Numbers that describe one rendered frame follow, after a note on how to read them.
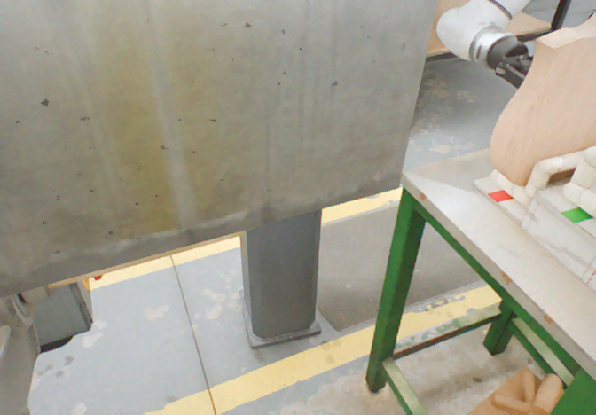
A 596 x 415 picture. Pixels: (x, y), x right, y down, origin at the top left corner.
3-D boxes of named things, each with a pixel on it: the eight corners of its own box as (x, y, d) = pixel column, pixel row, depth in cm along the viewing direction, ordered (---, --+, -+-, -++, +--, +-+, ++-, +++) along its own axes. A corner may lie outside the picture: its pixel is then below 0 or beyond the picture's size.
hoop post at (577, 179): (573, 204, 87) (595, 162, 81) (559, 194, 90) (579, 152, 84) (587, 200, 88) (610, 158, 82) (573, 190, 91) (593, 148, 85)
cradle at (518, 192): (523, 210, 97) (529, 199, 95) (485, 179, 106) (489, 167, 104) (537, 207, 98) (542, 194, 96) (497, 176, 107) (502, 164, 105)
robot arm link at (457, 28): (458, 52, 111) (500, 2, 107) (421, 29, 123) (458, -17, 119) (480, 74, 118) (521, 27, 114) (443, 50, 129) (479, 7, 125)
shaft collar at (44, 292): (21, 309, 41) (8, 255, 40) (33, 298, 45) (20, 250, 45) (49, 301, 41) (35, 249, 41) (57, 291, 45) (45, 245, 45)
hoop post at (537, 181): (527, 211, 98) (543, 174, 92) (515, 201, 100) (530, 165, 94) (539, 207, 99) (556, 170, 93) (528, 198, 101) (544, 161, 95)
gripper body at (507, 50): (513, 66, 112) (542, 82, 106) (482, 72, 110) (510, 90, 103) (523, 35, 108) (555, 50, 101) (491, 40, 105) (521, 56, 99)
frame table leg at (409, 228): (371, 397, 164) (415, 195, 108) (363, 383, 168) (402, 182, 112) (385, 392, 166) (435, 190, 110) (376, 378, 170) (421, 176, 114)
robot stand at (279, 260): (239, 293, 198) (227, 155, 155) (301, 279, 204) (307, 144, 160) (251, 349, 178) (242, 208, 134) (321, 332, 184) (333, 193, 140)
